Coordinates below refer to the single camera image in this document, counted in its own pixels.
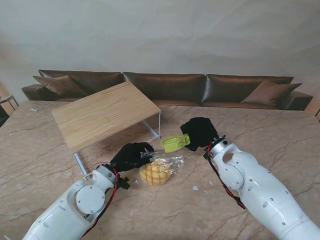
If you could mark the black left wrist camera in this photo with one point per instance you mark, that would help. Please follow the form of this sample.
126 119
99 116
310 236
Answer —
124 182

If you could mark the wooden shelf riser white legs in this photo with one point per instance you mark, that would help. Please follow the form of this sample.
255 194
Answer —
105 112

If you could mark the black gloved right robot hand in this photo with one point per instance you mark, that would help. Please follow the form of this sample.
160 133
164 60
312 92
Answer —
201 132

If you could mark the yellow melon pan bread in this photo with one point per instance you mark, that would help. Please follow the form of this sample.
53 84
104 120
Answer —
155 174

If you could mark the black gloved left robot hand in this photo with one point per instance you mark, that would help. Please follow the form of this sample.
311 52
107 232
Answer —
130 157

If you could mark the green plastic sealing clip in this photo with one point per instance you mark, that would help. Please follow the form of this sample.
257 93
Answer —
175 143

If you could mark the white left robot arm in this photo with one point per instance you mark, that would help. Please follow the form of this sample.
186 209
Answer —
87 197

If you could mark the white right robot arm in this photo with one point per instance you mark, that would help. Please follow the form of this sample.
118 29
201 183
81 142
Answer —
257 190

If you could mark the brown leather sofa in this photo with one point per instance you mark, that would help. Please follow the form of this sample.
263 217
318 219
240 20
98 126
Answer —
170 87

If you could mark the brown sofa cushion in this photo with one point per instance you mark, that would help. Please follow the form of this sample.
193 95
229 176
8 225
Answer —
270 92
62 86

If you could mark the black frame side table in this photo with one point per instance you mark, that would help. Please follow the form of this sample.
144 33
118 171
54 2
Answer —
5 110

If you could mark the clear plastic bread bag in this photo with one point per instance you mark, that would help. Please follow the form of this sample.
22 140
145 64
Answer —
175 162

